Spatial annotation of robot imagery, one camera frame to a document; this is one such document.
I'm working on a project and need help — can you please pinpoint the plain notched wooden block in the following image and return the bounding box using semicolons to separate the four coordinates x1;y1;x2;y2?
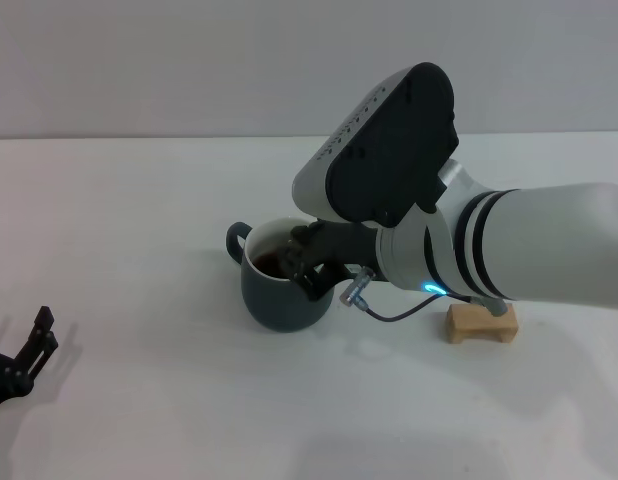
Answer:
446;302;519;346

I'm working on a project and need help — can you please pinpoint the white black wrist camera box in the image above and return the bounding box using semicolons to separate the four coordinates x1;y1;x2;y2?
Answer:
291;62;461;227

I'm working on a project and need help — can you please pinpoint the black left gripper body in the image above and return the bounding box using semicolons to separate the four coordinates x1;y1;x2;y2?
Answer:
0;348;31;417

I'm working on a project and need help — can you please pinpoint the grey ceramic coffee cup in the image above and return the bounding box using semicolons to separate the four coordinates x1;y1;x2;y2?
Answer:
225;216;336;334

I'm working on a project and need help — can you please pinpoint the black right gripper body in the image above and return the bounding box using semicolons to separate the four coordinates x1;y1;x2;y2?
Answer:
312;221;381;282

